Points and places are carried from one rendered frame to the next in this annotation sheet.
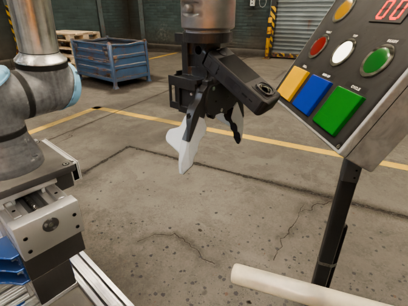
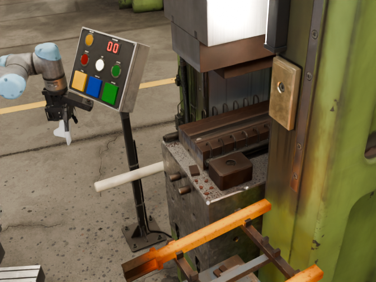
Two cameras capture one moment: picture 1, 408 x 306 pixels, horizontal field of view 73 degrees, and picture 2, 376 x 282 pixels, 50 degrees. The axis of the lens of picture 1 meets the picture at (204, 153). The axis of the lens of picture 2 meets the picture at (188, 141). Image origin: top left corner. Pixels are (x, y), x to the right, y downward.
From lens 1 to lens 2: 1.16 m
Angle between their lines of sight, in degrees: 37
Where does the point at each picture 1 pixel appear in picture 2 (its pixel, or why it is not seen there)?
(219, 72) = (69, 101)
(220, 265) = (65, 222)
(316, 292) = (134, 172)
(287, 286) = (122, 177)
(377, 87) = (121, 82)
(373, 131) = (126, 98)
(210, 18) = (61, 85)
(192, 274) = (48, 240)
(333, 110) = (109, 94)
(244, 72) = (78, 98)
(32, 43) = not seen: outside the picture
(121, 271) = not seen: outside the picture
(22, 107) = not seen: outside the picture
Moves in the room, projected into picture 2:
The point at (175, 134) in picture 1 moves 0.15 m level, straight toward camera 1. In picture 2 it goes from (59, 131) to (85, 145)
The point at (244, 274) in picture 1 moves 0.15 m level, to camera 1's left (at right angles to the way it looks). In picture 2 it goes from (102, 183) to (71, 201)
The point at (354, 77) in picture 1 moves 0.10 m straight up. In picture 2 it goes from (110, 78) to (106, 54)
